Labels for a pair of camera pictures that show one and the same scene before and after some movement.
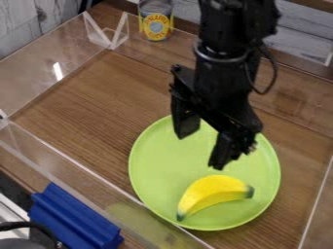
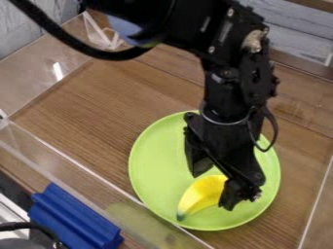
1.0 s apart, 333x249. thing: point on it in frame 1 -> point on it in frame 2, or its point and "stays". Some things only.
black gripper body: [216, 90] -> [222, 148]
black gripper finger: [186, 122] -> [200, 158]
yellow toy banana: [208, 190] stays
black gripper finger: [228, 150] -> [236, 193]
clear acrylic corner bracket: [109, 38] stays
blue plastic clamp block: [70, 222] stays
